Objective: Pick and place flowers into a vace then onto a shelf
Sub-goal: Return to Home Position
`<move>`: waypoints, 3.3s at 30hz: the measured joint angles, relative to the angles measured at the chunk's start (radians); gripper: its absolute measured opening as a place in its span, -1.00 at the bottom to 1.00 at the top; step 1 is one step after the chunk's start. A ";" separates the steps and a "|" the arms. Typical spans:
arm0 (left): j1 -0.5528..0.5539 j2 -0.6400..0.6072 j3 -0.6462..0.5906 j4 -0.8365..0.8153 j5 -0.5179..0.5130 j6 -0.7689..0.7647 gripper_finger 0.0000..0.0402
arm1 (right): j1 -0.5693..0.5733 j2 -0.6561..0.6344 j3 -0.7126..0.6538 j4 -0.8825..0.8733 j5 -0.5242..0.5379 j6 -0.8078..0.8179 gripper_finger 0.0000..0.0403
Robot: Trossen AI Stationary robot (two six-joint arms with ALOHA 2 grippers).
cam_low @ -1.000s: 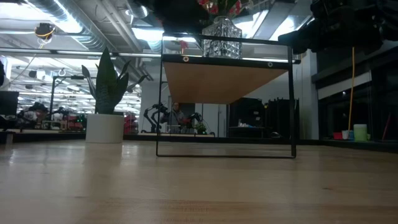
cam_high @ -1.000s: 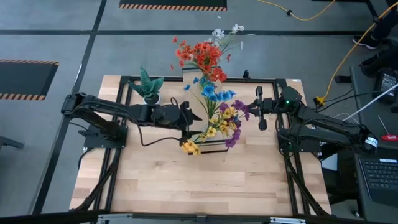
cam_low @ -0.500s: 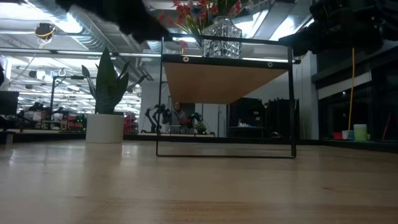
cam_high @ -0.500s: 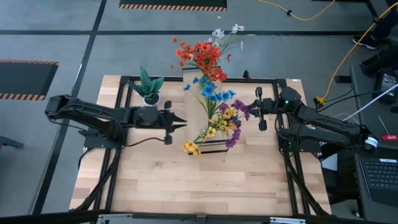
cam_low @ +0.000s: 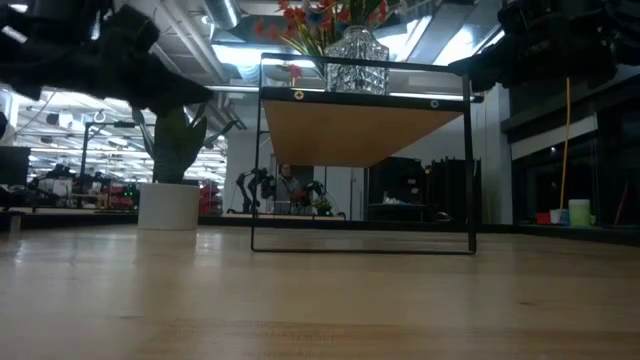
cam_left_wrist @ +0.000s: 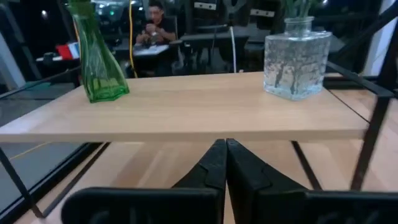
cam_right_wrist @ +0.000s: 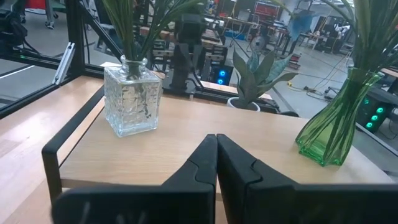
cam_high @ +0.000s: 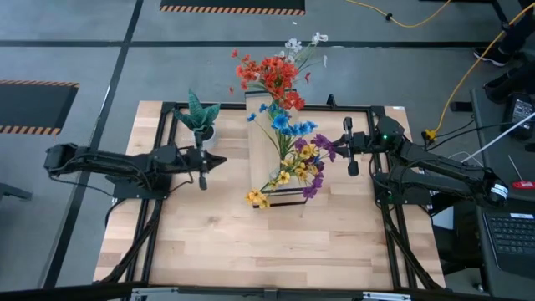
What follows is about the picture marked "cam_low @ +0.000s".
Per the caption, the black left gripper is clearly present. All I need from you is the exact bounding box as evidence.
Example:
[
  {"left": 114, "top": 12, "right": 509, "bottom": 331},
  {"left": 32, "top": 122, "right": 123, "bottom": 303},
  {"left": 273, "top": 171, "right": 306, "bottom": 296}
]
[{"left": 34, "top": 0, "right": 214, "bottom": 117}]

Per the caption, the wooden shelf with black frame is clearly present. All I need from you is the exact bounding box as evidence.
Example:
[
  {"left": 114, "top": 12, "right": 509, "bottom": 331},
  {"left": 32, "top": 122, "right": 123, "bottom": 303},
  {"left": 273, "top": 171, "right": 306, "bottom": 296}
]
[{"left": 249, "top": 51, "right": 486, "bottom": 256}]

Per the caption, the red flower bunch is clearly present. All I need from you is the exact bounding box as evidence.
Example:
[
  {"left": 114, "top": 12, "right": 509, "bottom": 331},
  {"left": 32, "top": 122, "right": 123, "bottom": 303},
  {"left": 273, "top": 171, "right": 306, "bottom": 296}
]
[{"left": 372, "top": 0, "right": 401, "bottom": 24}]

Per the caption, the black metal stand frame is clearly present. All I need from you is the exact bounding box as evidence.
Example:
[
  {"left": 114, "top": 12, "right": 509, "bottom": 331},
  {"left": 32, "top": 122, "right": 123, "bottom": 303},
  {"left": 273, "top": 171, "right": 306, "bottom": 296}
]
[{"left": 79, "top": 121, "right": 139, "bottom": 209}]

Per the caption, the person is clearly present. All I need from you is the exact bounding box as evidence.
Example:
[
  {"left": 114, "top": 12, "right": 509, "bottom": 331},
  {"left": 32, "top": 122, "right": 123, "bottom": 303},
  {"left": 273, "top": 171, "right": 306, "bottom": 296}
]
[{"left": 272, "top": 163, "right": 304, "bottom": 215}]

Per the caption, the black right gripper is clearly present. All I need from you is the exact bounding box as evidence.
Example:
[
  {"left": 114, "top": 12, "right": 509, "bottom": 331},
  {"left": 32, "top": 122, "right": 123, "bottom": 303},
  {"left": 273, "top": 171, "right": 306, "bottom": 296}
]
[{"left": 448, "top": 0, "right": 619, "bottom": 93}]

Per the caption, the green plant in white pot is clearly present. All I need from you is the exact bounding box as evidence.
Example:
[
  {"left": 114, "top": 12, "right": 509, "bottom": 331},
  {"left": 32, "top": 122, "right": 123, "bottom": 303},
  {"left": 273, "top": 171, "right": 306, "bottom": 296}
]
[{"left": 130, "top": 102, "right": 239, "bottom": 231}]

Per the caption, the blue flower bunch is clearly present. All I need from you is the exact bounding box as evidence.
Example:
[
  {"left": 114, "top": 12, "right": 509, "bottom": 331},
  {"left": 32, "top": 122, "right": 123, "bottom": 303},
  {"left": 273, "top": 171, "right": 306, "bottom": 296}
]
[{"left": 305, "top": 8, "right": 329, "bottom": 29}]

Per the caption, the orange flower bunch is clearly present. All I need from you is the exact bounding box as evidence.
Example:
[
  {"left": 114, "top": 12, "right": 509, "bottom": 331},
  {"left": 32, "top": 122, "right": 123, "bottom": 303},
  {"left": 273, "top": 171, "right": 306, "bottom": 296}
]
[{"left": 254, "top": 0, "right": 351, "bottom": 81}]

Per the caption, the light green cup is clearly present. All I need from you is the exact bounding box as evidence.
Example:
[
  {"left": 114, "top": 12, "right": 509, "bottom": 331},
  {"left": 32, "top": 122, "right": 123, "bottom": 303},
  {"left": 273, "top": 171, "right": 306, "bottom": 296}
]
[{"left": 568, "top": 198, "right": 592, "bottom": 228}]

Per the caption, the hanging yellow cord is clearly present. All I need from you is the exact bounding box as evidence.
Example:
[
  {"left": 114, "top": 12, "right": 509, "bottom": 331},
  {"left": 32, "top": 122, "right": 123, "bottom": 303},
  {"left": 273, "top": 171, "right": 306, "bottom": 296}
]
[{"left": 558, "top": 77, "right": 572, "bottom": 211}]

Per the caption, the clear crystal glass vase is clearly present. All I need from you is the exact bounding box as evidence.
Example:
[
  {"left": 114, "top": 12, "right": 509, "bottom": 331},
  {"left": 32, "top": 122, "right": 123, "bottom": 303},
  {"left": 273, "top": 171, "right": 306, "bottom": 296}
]
[{"left": 324, "top": 25, "right": 390, "bottom": 95}]

